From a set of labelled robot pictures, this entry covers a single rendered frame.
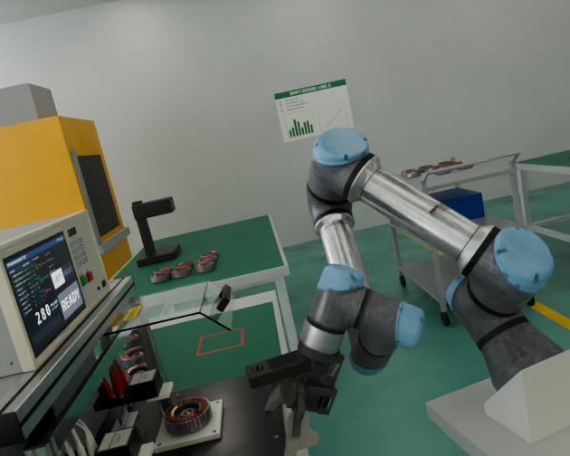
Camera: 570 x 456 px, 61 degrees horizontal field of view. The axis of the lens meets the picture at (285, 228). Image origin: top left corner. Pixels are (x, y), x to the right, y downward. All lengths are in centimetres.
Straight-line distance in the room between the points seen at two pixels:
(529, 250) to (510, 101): 608
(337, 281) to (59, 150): 391
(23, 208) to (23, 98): 97
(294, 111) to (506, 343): 535
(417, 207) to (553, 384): 41
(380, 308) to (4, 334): 61
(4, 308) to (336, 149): 67
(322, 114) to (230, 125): 115
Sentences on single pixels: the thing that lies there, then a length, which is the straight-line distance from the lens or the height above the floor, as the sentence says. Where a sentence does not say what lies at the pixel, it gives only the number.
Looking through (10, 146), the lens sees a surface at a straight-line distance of 473.
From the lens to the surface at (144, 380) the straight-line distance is 121.
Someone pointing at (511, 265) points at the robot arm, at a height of 108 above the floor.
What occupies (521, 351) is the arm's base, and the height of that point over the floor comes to 90.
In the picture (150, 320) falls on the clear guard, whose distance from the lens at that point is 112.
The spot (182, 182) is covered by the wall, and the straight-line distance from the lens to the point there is 623.
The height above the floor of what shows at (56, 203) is 124.
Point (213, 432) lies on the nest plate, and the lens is 120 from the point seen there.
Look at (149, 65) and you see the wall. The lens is 633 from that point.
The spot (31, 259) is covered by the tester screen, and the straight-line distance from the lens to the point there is 95.
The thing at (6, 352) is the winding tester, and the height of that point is 115.
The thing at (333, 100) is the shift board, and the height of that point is 167.
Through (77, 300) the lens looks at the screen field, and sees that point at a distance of 109.
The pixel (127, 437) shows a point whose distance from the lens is 101.
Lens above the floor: 139
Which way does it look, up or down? 11 degrees down
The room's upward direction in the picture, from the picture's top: 12 degrees counter-clockwise
